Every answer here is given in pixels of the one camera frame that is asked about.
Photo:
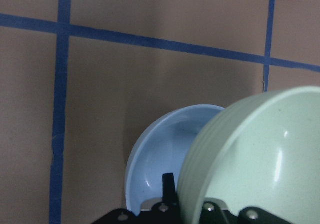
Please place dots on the green bowl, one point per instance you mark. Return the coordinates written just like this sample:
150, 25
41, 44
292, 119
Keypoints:
262, 151

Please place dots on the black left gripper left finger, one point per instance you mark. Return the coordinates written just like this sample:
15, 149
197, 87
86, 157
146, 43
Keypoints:
169, 194

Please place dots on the blue bowl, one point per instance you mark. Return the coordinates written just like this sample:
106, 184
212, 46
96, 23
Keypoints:
162, 148

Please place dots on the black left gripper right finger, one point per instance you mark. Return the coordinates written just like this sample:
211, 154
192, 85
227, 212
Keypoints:
216, 211

